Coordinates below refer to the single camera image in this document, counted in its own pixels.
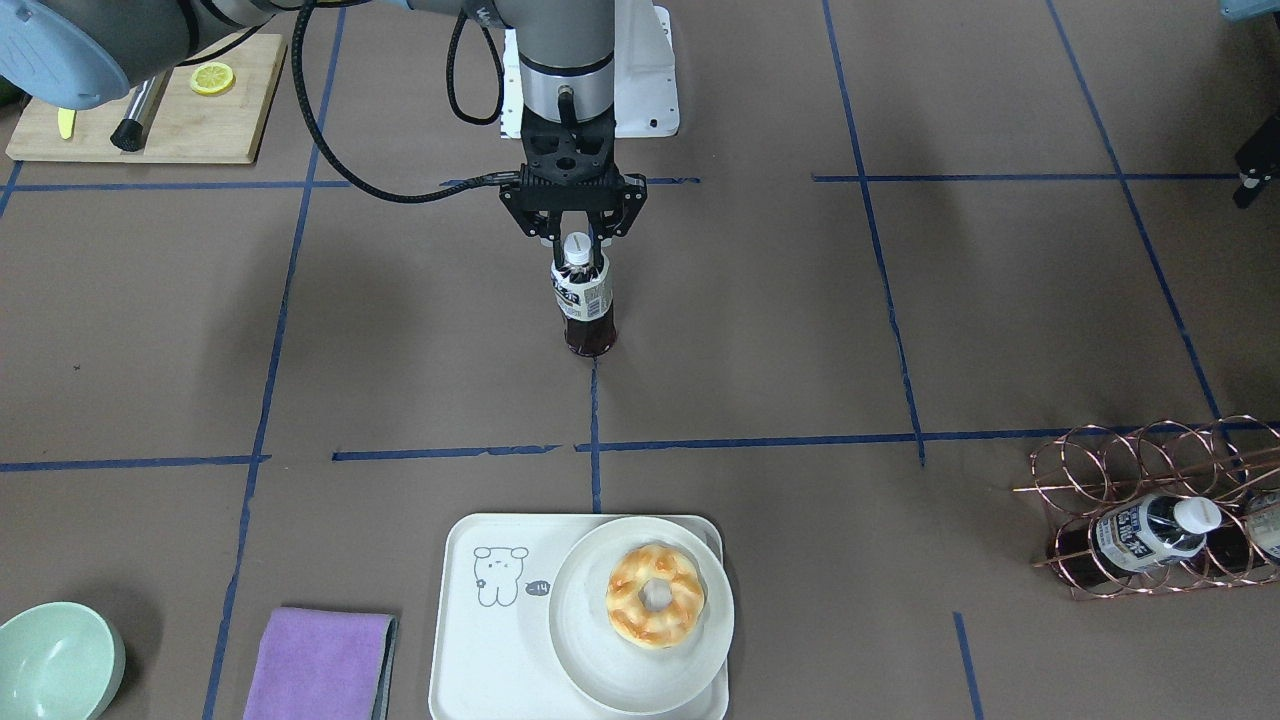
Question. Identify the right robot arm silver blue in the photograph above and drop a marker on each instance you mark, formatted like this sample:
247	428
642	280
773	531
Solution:
81	54

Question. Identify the tea bottle white cap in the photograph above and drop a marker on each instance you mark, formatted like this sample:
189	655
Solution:
582	281

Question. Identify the cream round plate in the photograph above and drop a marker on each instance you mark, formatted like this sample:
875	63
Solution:
614	673

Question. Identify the mint green bowl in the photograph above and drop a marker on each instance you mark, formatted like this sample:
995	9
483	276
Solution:
59	660

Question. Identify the steel muddler black tip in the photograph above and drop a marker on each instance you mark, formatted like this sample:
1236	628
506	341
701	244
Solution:
132	131

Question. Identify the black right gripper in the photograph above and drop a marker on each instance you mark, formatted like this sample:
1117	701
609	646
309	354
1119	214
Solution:
518	210

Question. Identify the lemon slice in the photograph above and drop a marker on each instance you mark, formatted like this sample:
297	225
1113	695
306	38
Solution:
212	78

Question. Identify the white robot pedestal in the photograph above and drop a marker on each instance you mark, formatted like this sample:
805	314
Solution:
645	83

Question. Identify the cream serving tray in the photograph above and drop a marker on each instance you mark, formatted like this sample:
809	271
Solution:
493	658

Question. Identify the glazed donut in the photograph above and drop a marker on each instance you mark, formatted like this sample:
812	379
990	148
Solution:
654	597

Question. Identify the bamboo cutting board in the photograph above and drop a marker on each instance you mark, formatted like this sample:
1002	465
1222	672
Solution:
187	128

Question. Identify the purple folded cloth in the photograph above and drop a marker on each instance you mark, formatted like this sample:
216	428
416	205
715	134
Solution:
316	664

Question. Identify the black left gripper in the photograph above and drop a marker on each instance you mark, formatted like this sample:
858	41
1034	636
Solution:
1256	160

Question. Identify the yellow plastic knife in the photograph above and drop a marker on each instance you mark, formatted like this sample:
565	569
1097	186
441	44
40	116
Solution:
66	123

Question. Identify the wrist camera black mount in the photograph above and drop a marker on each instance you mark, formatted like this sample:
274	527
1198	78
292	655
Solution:
574	149

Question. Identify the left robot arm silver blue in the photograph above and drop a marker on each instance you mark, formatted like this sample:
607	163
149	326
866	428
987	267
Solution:
1247	10

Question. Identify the copper wire bottle rack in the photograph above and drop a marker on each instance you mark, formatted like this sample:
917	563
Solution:
1091	470

